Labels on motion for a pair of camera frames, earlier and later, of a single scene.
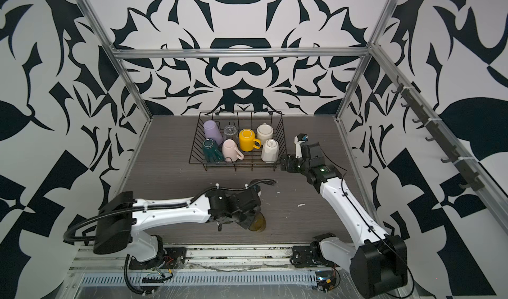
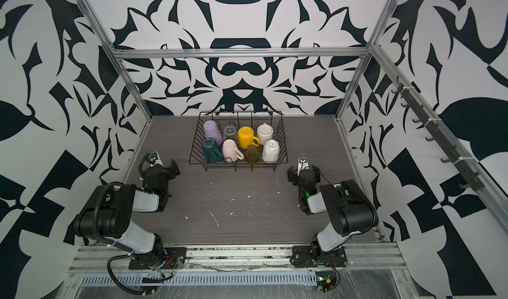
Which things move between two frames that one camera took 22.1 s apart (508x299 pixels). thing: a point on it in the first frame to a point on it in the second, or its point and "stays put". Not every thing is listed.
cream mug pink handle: [230, 153] stays put
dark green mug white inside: [211, 151] stays put
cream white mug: [270, 151] stays put
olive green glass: [258, 223] to [252, 154]
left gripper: [247, 224] to [170, 174]
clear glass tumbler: [230, 132] stays put
